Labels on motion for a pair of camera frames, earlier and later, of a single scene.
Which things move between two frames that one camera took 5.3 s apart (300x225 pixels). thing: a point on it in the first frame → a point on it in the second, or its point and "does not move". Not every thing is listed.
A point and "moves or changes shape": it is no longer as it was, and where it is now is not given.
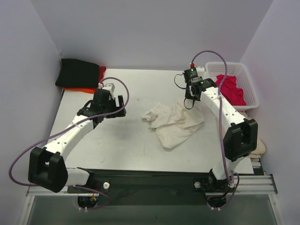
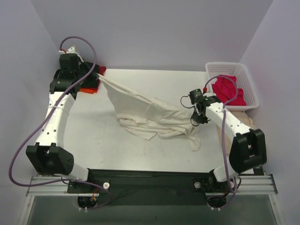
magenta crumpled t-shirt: [235, 94] does not move
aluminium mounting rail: [246, 185] does not move
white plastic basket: [238, 70] does not move
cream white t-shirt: [173, 123] moves or changes shape
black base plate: [147, 187] does not move
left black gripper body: [115, 106] → [90, 73]
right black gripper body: [188, 93] → [198, 116]
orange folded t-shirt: [92, 90] does not move
